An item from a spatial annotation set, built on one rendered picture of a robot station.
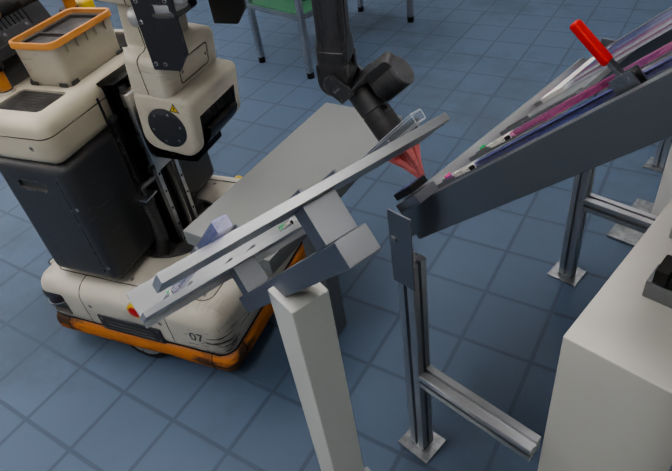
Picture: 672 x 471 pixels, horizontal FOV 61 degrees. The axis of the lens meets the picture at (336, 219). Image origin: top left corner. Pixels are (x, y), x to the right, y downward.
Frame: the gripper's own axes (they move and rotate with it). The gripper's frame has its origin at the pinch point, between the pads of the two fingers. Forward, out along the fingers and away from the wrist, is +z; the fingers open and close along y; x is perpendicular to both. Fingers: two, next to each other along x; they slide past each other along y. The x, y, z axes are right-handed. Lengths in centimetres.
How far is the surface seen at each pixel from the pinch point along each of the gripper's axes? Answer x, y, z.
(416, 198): -12.2, -13.1, 1.9
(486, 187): -23.4, -10.0, 5.8
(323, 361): -9.2, -40.7, 12.1
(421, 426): 36, -14, 50
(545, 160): -34.9, -9.9, 5.9
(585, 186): 19, 60, 32
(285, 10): 158, 115, -99
